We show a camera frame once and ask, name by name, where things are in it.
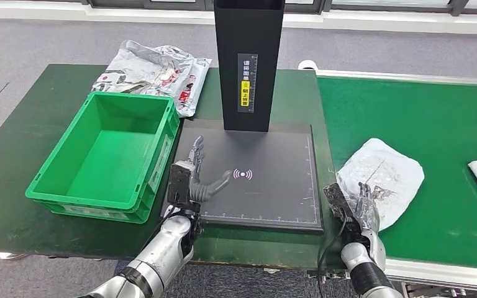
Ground pale grey mailer parcel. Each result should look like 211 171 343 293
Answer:
335 137 425 232

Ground green plastic crate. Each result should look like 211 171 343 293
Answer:
25 91 181 225

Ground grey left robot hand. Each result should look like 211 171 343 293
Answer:
186 135 234 203

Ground black inbound scanner machine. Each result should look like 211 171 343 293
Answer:
161 0 325 235

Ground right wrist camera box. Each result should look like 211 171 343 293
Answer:
322 183 355 226

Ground green conveyor belt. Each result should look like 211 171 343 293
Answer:
317 76 477 271

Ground flat white red-print mailer bag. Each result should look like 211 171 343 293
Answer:
173 56 212 119

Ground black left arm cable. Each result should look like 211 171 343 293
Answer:
137 203 182 258

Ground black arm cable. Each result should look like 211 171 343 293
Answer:
316 218 348 298
137 203 182 258

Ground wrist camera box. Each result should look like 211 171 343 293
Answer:
166 161 194 207
322 183 355 226

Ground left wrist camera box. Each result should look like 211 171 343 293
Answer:
166 161 194 207

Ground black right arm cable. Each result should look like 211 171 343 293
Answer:
316 218 348 298

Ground crumpled silver printed mailer bag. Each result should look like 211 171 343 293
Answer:
91 40 196 99

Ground aluminium conveyor frame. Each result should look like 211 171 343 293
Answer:
298 60 477 298

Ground dark window frame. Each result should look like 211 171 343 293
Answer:
79 0 477 16

